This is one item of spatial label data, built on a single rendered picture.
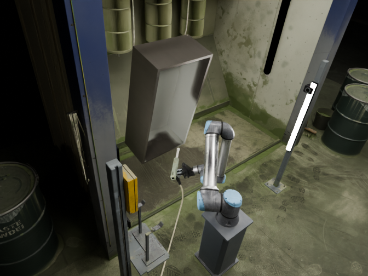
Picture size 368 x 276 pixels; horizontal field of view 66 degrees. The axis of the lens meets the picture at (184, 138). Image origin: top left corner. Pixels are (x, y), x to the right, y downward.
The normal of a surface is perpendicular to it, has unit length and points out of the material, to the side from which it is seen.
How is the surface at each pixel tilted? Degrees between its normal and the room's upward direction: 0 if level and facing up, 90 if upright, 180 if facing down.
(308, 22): 90
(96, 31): 90
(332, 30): 90
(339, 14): 90
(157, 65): 12
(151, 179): 0
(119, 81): 57
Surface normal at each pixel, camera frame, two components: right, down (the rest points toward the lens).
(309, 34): -0.78, 0.34
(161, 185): 0.07, -0.78
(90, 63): 0.62, 0.52
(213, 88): 0.56, 0.01
